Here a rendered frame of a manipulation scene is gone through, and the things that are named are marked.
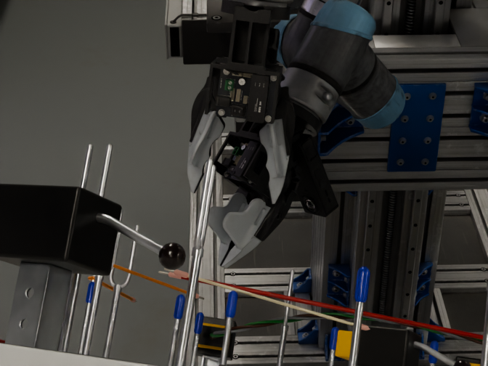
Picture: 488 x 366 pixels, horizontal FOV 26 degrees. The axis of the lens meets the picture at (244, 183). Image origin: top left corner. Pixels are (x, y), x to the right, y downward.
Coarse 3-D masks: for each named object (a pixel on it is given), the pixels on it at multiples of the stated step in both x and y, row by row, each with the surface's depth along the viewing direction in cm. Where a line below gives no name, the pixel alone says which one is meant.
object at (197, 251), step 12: (204, 180) 66; (204, 192) 66; (204, 204) 66; (204, 216) 66; (204, 228) 67; (204, 240) 67; (192, 252) 66; (192, 264) 66; (192, 276) 65; (192, 288) 65; (192, 300) 65; (192, 312) 65; (180, 336) 65; (180, 348) 64; (180, 360) 64
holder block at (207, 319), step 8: (208, 320) 114; (216, 320) 114; (224, 320) 114; (232, 320) 114; (232, 336) 114; (192, 344) 114; (232, 344) 115; (200, 352) 113; (208, 352) 113; (216, 352) 113; (232, 352) 118
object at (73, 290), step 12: (108, 144) 66; (108, 156) 66; (84, 168) 67; (108, 168) 66; (84, 180) 67; (72, 276) 65; (72, 288) 65; (72, 300) 64; (72, 312) 64; (72, 324) 64; (60, 336) 64; (60, 348) 64
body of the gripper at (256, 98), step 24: (240, 24) 106; (264, 24) 106; (240, 48) 107; (264, 48) 106; (216, 72) 107; (240, 72) 106; (264, 72) 105; (216, 96) 111; (240, 96) 107; (264, 96) 105; (264, 120) 107
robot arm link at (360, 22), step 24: (336, 0) 132; (312, 24) 132; (336, 24) 131; (360, 24) 131; (312, 48) 130; (336, 48) 130; (360, 48) 132; (312, 72) 129; (336, 72) 130; (360, 72) 133
